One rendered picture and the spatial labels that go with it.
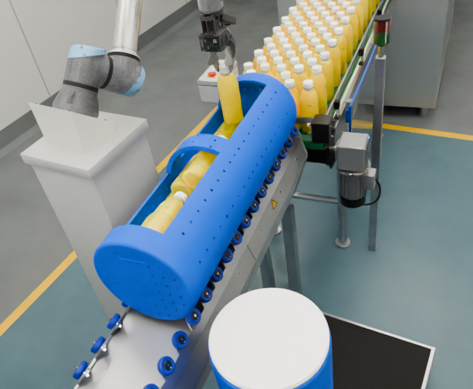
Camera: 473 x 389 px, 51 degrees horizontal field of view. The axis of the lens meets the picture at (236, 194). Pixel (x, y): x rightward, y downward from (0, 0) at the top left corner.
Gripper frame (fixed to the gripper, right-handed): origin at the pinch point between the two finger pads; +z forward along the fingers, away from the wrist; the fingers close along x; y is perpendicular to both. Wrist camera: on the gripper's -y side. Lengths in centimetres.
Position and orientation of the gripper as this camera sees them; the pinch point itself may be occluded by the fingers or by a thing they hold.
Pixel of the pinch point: (224, 67)
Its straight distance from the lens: 169.0
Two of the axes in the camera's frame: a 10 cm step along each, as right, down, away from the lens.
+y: -3.8, 6.3, -6.8
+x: 9.2, 1.4, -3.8
